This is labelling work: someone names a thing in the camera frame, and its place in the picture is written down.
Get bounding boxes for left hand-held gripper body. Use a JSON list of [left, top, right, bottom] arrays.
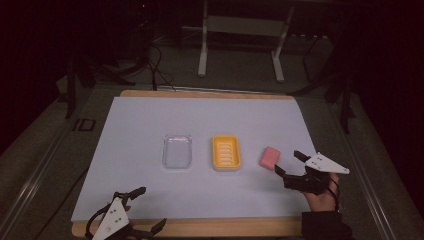
[[87, 191, 154, 240]]

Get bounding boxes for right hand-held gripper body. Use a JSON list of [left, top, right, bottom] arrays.
[[282, 151, 351, 196]]

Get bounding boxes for pink soap bar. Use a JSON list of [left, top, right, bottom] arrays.
[[259, 146, 282, 172]]

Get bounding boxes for person's left hand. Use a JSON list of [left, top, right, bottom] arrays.
[[123, 204, 138, 240]]

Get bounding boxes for person's right hand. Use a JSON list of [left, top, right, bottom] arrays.
[[304, 172, 341, 213]]

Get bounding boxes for clear plastic tray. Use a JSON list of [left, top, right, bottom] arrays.
[[161, 133, 194, 170]]

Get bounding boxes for yellow soap dish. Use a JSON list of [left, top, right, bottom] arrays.
[[211, 134, 243, 172]]

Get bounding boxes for white table sheet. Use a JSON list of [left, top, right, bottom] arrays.
[[70, 96, 318, 223]]

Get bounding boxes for black stand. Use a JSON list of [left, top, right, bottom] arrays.
[[289, 74, 356, 135], [64, 57, 136, 120]]

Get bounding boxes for white metal stand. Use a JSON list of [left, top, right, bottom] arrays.
[[197, 0, 296, 84]]

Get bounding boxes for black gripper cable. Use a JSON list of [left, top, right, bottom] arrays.
[[84, 205, 112, 240], [325, 178, 342, 213]]

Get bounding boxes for metal floor rail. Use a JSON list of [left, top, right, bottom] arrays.
[[334, 106, 399, 240], [0, 113, 78, 240]]

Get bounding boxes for black floor bracket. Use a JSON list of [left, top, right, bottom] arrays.
[[72, 117, 97, 132]]

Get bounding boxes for black floor cables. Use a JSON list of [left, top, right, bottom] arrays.
[[145, 42, 178, 92]]

